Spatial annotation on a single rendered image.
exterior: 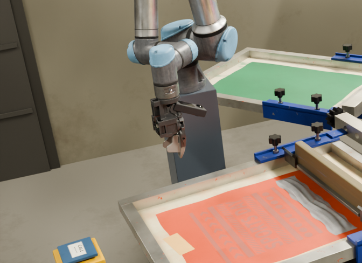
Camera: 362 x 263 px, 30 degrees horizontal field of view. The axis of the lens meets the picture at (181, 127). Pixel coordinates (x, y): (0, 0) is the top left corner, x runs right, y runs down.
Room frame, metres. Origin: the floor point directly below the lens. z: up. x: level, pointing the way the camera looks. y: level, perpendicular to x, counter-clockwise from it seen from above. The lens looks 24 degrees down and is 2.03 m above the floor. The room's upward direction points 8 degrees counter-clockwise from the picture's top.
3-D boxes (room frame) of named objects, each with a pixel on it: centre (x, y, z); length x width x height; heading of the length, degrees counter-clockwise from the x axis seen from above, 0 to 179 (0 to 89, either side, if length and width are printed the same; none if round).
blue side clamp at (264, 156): (2.03, -0.38, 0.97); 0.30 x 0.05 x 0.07; 107
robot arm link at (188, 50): (2.00, -0.02, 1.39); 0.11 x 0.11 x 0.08; 55
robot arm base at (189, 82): (2.23, -0.04, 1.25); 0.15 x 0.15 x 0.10
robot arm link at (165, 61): (1.91, 0.02, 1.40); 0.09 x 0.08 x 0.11; 145
